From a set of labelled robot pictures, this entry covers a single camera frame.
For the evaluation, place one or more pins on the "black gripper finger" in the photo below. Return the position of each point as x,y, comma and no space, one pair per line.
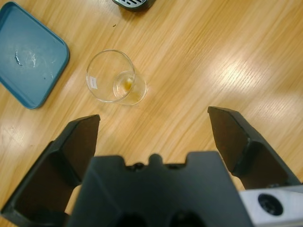
47,170
248,156

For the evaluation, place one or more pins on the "clear glass cup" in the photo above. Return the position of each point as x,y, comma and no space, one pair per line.
104,94

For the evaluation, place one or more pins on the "white capsule coffee machine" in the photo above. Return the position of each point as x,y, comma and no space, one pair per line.
132,4

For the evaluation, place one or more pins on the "teal plastic tray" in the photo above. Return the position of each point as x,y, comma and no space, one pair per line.
28,59

